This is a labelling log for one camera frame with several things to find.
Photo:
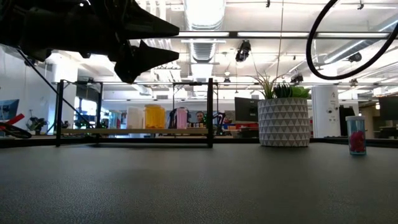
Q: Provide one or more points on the black aluminium rig frame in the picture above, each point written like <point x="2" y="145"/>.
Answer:
<point x="31" y="141"/>

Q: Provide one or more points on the blue wall poster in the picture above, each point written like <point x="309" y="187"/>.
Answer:
<point x="8" y="109"/>

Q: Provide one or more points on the black hanging camera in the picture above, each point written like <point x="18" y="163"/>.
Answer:
<point x="242" y="51"/>

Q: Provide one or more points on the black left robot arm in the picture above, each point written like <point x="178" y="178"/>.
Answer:
<point x="9" y="25"/>

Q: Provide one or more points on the black table mat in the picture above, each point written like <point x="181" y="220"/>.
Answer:
<point x="93" y="193"/>

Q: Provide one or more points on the white building column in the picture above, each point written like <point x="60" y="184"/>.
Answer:
<point x="325" y="109"/>

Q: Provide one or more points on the blue vial white tablets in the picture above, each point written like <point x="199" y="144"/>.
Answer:
<point x="111" y="120"/>

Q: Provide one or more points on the blue vial red pills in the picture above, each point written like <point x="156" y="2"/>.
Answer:
<point x="356" y="137"/>

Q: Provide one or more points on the wooden shelf black frame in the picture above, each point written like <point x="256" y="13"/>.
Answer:
<point x="124" y="131"/>

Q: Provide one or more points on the black ceiling spotlight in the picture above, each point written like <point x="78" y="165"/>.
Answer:
<point x="354" y="57"/>
<point x="298" y="78"/>

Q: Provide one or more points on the orange pill bottle white cap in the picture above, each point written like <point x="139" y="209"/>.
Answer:
<point x="154" y="117"/>

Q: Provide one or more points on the black computer monitor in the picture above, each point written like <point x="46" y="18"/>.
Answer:
<point x="388" y="107"/>
<point x="245" y="109"/>

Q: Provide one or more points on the person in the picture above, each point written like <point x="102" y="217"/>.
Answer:
<point x="200" y="116"/>

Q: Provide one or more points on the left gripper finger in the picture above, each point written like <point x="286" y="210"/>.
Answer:
<point x="146" y="25"/>
<point x="140" y="63"/>

